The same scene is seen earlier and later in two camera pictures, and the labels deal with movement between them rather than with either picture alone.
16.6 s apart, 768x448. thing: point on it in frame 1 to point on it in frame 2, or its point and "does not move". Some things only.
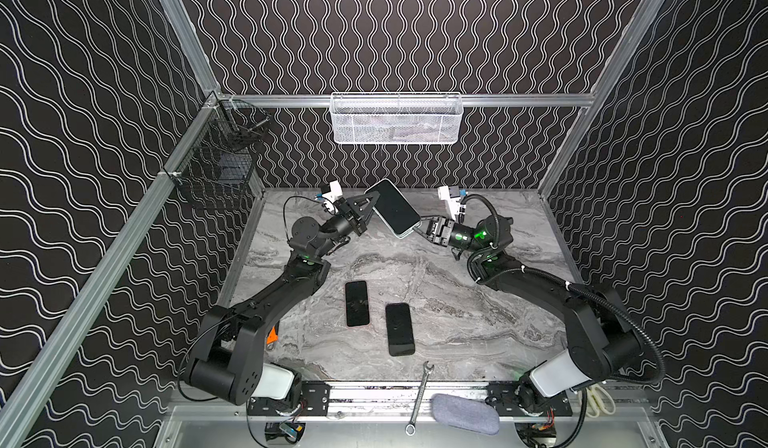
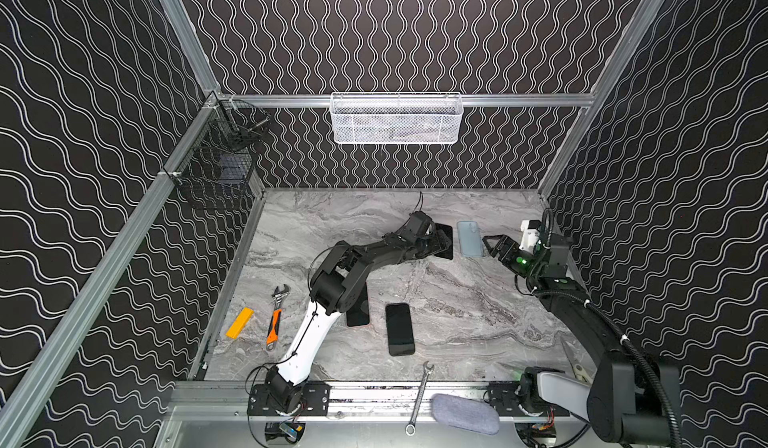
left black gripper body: (354, 214) to (429, 238)
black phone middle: (400, 335) does not move
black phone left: (357, 304) does not move
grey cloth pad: (465, 413) does not move
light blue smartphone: (451, 194) to (530, 237)
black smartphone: (394, 208) to (448, 230)
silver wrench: (410, 428) does not move
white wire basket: (396, 118) does not move
